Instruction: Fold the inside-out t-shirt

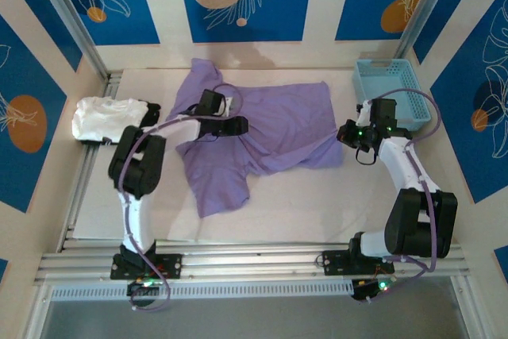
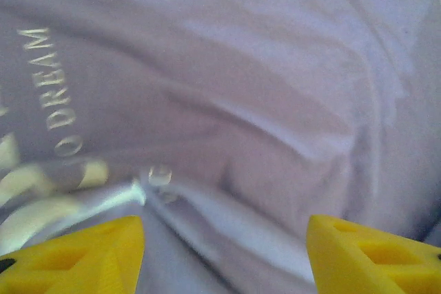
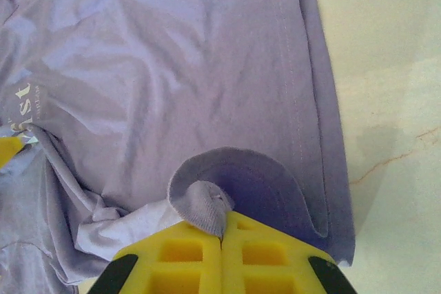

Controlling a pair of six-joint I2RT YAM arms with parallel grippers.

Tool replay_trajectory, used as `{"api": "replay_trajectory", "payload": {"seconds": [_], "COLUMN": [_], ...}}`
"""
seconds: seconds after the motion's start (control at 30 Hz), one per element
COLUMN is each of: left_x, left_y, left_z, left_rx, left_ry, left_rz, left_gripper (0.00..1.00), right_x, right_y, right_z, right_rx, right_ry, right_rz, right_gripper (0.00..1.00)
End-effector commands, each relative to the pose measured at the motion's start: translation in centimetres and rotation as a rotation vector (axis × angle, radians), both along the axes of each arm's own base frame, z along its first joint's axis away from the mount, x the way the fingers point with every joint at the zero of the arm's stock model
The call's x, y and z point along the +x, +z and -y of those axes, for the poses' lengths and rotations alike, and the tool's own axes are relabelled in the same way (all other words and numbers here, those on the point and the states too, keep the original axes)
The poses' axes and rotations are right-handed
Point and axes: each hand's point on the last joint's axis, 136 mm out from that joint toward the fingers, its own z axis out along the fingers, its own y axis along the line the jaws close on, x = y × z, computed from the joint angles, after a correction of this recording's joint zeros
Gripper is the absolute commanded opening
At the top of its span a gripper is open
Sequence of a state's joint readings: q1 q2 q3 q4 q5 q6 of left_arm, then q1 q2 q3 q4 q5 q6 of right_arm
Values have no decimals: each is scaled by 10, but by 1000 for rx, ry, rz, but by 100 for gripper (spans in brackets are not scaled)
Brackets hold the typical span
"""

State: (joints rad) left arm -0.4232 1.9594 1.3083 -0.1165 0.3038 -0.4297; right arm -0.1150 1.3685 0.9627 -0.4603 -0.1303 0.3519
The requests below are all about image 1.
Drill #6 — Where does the white folded t-shirt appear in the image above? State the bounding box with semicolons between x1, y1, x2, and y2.
71;96;148;145

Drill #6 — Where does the controller board green light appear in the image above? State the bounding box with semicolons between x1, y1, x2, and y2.
351;275;398;303
126;274;164;299

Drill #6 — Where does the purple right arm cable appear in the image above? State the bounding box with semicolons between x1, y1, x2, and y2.
367;88;441;303

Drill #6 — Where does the purple t-shirt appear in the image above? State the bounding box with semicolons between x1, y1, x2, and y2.
165;57;344;219

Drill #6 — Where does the aluminium side rail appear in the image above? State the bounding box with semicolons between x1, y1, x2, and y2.
59;71;124;252

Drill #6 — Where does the aluminium frame rail with arm bases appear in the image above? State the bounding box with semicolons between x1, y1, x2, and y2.
37;240;473;283

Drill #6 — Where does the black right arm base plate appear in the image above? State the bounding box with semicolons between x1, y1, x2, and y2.
321;249;394;276

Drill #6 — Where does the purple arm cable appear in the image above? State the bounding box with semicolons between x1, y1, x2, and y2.
367;88;441;303
121;83;243;313

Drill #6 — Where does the aluminium frame post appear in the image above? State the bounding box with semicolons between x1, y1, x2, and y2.
29;0;111;80
394;0;465;59

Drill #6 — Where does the left controller board green light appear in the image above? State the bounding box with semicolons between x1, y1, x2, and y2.
126;274;164;299

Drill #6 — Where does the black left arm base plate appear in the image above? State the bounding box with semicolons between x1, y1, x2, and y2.
110;252;183;279

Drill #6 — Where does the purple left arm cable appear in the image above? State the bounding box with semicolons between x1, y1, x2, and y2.
121;83;243;313

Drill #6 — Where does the right controller board green light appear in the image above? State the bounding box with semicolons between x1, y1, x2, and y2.
351;275;398;303

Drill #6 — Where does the white slotted cable duct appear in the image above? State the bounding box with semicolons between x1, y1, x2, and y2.
49;278;354;302

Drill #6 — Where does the light blue plastic basket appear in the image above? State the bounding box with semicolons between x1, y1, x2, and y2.
352;58;433;133

